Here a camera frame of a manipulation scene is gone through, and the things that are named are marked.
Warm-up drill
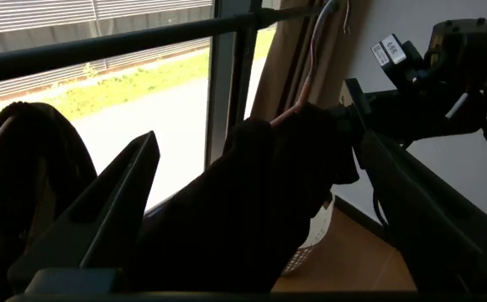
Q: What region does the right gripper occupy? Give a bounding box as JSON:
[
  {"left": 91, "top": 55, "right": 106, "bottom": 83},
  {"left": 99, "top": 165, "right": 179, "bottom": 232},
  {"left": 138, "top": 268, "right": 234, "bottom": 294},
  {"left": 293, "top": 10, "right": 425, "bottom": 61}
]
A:
[{"left": 343, "top": 77, "right": 487, "bottom": 146}]

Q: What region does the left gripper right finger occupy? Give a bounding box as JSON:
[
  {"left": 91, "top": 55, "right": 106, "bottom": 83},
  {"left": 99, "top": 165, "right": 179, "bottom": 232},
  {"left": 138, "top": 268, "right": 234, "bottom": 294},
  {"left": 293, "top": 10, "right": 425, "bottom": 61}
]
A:
[{"left": 359, "top": 132, "right": 487, "bottom": 292}]

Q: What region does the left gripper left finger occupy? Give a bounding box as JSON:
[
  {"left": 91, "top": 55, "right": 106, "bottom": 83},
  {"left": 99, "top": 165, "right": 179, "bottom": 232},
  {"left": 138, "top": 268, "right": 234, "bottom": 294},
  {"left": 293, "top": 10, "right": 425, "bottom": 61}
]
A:
[{"left": 8, "top": 130, "right": 161, "bottom": 294}]

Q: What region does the black garment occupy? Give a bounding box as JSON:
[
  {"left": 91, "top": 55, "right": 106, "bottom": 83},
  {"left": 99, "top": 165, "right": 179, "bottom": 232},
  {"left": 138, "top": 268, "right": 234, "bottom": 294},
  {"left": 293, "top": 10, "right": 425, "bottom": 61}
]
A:
[
  {"left": 128, "top": 102, "right": 361, "bottom": 294},
  {"left": 0, "top": 101, "right": 98, "bottom": 297}
]

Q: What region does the white laundry basket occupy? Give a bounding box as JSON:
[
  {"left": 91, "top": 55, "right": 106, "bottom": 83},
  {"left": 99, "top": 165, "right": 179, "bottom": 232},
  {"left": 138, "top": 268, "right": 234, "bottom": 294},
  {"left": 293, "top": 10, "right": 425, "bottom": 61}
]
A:
[{"left": 280, "top": 199, "right": 336, "bottom": 277}]

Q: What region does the black clothes rack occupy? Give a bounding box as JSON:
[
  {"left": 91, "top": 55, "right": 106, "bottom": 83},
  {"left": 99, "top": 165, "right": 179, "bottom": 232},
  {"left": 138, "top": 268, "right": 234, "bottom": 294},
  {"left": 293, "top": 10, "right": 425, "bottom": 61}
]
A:
[{"left": 0, "top": 0, "right": 339, "bottom": 169}]

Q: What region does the brown curtain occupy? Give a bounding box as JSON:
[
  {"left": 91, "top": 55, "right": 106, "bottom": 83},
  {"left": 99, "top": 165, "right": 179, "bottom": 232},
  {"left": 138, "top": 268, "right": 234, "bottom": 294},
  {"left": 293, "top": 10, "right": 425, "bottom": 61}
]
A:
[{"left": 249, "top": 0, "right": 373, "bottom": 122}]

